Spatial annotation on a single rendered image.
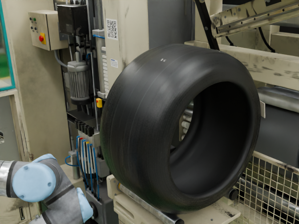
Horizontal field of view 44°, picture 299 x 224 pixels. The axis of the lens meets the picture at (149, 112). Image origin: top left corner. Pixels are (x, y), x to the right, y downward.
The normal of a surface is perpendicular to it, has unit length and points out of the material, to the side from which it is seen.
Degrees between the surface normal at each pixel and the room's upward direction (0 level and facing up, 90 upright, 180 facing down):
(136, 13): 90
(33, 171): 64
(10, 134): 90
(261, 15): 90
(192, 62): 44
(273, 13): 90
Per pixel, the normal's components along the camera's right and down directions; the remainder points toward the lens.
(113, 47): -0.79, 0.24
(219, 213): -0.04, -0.93
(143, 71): -0.48, -0.62
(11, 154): 0.62, 0.26
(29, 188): 0.18, -0.09
